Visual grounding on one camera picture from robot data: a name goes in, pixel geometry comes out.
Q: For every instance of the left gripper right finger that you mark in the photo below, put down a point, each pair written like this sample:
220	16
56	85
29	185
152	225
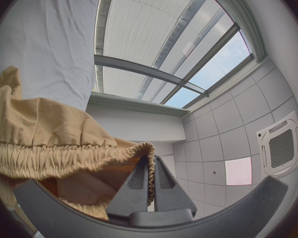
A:
168	194

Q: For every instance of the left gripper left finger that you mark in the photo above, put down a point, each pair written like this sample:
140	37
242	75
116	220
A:
136	197

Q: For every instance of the tan shorts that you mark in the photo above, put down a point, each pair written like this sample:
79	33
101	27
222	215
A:
52	123

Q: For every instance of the bed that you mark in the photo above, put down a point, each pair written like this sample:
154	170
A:
52	46

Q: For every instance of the square ceiling light panel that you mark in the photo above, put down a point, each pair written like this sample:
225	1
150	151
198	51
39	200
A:
238	171

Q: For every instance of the white ceiling air conditioner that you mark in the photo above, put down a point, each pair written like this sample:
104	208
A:
280	145

